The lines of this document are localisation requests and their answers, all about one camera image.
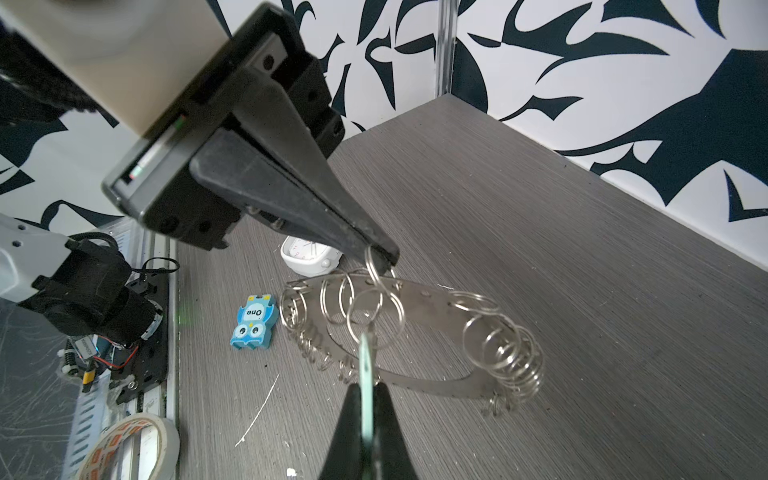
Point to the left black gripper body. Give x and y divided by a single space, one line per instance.
153 184

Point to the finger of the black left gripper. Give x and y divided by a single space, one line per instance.
252 181
268 116

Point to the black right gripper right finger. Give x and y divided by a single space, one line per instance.
390 457

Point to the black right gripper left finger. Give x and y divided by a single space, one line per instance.
344 456

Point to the silver keyring with keys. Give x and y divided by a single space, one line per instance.
441 342

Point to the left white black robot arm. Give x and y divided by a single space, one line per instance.
80 287

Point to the white square clock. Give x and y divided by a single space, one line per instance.
309 259

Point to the blue owl eraser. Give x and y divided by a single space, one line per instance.
255 323

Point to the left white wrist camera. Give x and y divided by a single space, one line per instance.
134 58

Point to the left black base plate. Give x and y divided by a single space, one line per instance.
149 366

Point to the white perforated cable duct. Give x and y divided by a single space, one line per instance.
87 424

